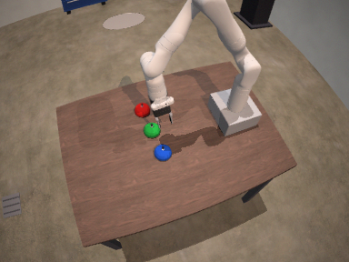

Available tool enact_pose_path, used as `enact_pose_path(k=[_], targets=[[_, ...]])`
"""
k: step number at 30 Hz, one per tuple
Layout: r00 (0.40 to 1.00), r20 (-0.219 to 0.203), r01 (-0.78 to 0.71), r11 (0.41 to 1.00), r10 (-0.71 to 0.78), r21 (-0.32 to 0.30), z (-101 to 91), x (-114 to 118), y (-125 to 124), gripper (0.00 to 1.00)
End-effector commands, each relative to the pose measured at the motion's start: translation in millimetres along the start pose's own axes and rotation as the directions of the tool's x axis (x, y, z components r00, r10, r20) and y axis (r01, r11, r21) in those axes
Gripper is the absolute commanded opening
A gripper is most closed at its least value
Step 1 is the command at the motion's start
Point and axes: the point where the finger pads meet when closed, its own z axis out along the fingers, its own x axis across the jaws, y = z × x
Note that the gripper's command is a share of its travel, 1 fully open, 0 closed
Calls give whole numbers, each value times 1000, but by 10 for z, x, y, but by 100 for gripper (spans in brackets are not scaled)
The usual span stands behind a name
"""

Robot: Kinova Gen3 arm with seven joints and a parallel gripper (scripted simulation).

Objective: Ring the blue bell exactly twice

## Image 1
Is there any red dome bell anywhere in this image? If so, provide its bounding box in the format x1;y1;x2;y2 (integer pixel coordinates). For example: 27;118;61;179
135;103;150;117

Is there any blue dome bell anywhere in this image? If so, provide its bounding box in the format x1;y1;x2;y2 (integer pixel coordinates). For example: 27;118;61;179
155;145;172;161

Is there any green dome bell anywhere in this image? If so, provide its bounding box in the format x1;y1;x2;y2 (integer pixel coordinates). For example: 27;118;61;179
144;123;160;138

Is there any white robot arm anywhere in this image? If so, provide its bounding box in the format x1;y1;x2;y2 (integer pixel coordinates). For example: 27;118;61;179
140;0;261;113

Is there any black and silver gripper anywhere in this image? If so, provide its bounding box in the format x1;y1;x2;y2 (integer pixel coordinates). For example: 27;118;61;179
147;87;174;128

